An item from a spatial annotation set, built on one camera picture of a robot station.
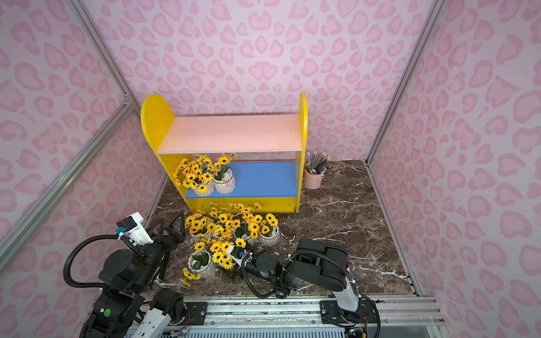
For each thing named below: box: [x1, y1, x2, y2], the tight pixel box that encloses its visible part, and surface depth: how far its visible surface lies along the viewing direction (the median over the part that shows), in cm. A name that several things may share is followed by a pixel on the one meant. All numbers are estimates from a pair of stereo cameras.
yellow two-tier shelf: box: [140, 92, 308, 214], surface depth 87 cm
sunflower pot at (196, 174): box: [173, 154, 215, 197], surface depth 82 cm
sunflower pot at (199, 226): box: [184, 212, 214, 242], surface depth 83 cm
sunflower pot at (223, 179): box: [212, 152, 239, 195], surface depth 88 cm
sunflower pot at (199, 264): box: [181, 240, 214, 288], surface depth 80 cm
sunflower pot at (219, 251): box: [209, 238, 247, 270], surface depth 70 cm
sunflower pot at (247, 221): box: [229, 202, 263, 246], surface depth 85 cm
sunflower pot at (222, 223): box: [207, 202, 241, 241], surface depth 83 cm
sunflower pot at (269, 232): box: [258, 212, 280, 248], surface depth 84 cm
